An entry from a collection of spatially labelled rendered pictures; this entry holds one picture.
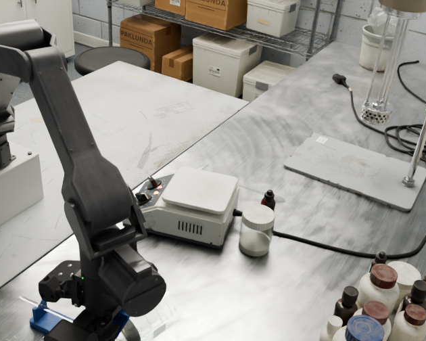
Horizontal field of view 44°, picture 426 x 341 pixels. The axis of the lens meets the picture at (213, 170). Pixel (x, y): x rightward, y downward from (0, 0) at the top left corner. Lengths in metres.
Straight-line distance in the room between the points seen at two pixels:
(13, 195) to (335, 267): 0.61
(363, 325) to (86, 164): 0.41
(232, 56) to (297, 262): 2.37
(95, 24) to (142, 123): 3.07
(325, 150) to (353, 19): 2.08
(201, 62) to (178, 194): 2.46
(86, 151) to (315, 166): 0.73
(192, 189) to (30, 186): 0.32
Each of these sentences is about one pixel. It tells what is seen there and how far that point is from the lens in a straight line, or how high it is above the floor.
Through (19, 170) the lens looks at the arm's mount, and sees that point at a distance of 1.06.
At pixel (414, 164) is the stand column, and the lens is 1.26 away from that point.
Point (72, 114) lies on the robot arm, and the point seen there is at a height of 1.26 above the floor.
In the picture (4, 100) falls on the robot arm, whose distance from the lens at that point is 0.91.
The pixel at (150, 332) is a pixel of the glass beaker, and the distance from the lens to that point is 0.81.
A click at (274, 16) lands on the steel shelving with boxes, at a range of 3.18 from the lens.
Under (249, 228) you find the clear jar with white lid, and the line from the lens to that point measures 0.96.
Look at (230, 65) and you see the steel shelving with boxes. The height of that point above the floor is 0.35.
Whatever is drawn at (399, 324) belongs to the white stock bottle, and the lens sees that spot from 0.86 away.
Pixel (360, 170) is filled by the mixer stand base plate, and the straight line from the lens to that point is 1.29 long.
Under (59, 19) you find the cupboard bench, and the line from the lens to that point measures 4.01.
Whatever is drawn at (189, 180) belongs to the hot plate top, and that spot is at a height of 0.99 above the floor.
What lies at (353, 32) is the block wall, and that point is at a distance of 3.38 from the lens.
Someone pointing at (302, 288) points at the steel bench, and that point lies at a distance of 0.96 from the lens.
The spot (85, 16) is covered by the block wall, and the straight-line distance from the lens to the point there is 4.49.
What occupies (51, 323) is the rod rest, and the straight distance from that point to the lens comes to 0.87.
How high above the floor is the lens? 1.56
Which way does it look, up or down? 33 degrees down
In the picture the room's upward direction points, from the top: 5 degrees clockwise
